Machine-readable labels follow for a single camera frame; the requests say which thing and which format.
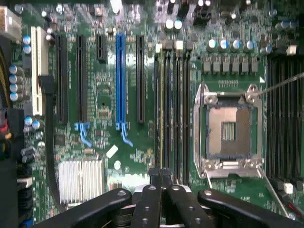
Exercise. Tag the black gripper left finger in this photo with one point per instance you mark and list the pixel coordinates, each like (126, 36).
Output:
(145, 206)

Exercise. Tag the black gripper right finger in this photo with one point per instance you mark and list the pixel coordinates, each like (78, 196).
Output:
(183, 206)

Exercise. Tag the black RAM slot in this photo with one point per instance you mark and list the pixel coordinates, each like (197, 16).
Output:
(177, 107)
(156, 107)
(167, 107)
(186, 107)

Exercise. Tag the black RAM slot bank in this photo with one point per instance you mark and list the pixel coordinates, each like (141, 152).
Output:
(285, 118)

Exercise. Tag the white sticker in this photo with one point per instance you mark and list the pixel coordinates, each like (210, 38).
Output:
(112, 151)

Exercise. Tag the silver finned heat sink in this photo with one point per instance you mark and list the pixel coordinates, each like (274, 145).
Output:
(80, 181)

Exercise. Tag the silver CPU socket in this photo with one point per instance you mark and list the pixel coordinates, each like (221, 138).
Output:
(229, 133)

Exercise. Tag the metal socket locking lever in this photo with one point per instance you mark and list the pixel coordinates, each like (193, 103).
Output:
(282, 83)
(273, 190)

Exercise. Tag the green PC motherboard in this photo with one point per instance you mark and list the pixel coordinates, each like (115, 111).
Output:
(133, 95)

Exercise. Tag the long black expansion slot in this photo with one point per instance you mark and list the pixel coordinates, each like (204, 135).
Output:
(82, 80)
(140, 80)
(62, 80)

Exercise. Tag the blue expansion slot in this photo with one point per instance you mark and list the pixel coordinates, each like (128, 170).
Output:
(120, 80)

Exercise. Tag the short black expansion slot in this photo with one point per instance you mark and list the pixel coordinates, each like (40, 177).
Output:
(101, 48)

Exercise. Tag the silver blue capacitor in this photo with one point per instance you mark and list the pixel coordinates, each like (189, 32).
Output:
(249, 45)
(169, 25)
(236, 45)
(211, 45)
(178, 25)
(224, 45)

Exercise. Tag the white expansion slot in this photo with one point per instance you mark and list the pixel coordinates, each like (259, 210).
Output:
(38, 71)

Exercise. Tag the beige board connector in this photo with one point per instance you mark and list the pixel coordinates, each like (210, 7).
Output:
(9, 25)

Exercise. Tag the black case frame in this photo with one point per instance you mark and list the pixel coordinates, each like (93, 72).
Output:
(9, 178)

